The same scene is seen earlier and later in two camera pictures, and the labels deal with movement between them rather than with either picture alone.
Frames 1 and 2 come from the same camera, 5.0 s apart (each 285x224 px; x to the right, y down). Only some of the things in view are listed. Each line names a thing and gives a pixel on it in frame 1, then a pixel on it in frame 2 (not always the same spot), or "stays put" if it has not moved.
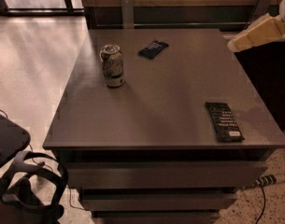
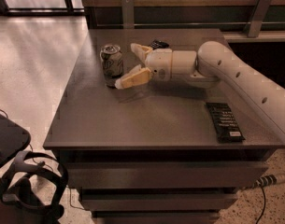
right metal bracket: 263,6 stays put
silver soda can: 112,63 stays put
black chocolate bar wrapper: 225,125 stays put
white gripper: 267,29 → 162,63
